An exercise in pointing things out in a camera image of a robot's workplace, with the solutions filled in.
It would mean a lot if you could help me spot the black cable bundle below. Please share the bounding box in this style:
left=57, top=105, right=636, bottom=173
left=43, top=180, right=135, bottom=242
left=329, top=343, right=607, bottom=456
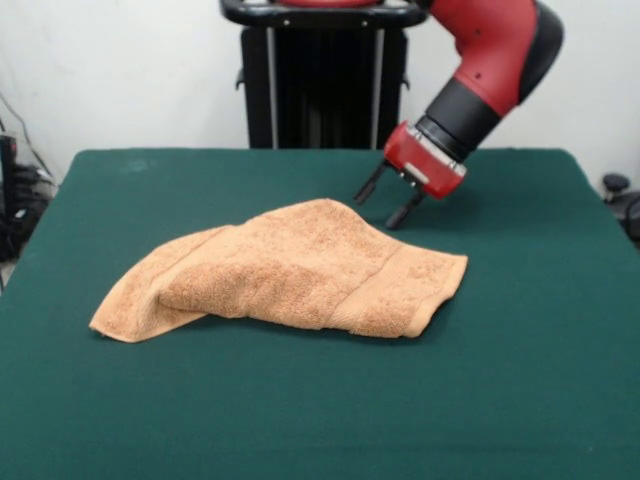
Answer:
left=12, top=163, right=57, bottom=202

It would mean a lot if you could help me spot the black bag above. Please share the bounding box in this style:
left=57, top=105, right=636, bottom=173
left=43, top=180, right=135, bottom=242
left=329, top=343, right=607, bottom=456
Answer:
left=0, top=203, right=39, bottom=262

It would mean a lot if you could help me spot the black box with red mark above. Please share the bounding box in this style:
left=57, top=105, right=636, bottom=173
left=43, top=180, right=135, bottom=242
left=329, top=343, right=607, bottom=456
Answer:
left=0, top=133, right=20, bottom=221

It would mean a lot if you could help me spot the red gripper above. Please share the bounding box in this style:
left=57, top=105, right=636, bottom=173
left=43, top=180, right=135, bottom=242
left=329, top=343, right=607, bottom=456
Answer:
left=353, top=120, right=469, bottom=231

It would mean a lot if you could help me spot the black robot pedestal with handle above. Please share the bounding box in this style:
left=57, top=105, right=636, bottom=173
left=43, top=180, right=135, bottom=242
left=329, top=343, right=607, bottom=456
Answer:
left=218, top=0, right=431, bottom=150

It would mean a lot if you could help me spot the dark green table cloth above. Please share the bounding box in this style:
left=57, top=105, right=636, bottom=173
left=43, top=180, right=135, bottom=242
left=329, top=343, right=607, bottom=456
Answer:
left=0, top=147, right=640, bottom=480

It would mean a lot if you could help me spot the black office chair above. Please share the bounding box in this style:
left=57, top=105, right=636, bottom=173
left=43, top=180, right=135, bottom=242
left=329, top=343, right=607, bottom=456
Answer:
left=601, top=172, right=640, bottom=251

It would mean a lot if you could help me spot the peach terry towel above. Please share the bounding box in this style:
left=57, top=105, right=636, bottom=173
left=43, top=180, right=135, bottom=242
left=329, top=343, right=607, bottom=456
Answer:
left=88, top=197, right=470, bottom=345

